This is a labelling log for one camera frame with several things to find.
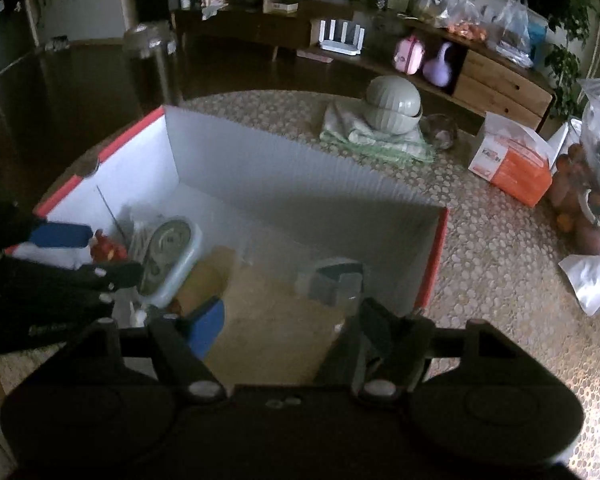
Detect purple kettlebell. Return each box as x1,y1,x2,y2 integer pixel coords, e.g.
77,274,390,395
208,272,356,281
423,42,457,87

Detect clear handled plastic bag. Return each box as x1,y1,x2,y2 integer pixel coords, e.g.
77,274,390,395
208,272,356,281
489,0,537,69

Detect pale round dial device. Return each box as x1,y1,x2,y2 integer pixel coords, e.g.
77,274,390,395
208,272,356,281
138,215,204,309

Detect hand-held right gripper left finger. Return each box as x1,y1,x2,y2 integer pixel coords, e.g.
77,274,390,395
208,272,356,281
55,297,229,407

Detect green striped cloth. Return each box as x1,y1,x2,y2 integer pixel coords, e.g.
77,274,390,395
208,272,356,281
319,101,437,167

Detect pink toy case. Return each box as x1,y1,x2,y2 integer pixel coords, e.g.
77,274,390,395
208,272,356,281
393,35,426,76

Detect small glass jar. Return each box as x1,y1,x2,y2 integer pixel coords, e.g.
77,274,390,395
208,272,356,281
424,113,459,151

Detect small clear bag of oranges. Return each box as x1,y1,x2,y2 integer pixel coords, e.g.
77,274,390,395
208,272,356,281
414,0,489,42

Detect large clear bag of oranges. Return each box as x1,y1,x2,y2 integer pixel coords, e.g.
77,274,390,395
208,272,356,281
550,142,600,257

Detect orange tissue box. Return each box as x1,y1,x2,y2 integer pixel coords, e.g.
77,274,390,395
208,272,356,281
467,112,554,208

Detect grey packet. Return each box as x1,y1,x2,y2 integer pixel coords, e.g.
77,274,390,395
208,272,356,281
295,257,367,312

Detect wooden television cabinet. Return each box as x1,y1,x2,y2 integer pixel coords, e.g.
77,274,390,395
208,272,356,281
171,0,557,132

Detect red toy figure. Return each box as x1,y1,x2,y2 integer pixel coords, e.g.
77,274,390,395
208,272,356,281
90,229,130,264

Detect large glass jar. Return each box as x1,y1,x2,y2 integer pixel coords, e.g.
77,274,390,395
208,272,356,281
123,23,182,107

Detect potted plant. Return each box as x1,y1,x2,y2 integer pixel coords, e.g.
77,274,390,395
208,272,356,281
544,0,600,117

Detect grey green ribbed bowl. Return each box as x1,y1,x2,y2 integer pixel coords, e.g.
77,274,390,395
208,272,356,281
365,76,422,117
367,107,424,136

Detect red shoe box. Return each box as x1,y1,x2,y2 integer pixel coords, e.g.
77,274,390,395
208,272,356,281
32,105,451,386

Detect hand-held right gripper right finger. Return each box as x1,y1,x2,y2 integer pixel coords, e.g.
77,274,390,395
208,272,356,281
351,297,541,406

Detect white router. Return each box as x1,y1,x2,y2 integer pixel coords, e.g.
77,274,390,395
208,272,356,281
317,18,367,57

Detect brown packet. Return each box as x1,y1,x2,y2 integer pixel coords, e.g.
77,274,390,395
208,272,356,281
179,246,349,387

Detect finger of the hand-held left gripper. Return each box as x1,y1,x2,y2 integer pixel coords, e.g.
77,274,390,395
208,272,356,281
75,261,144,292
0,200,94,256

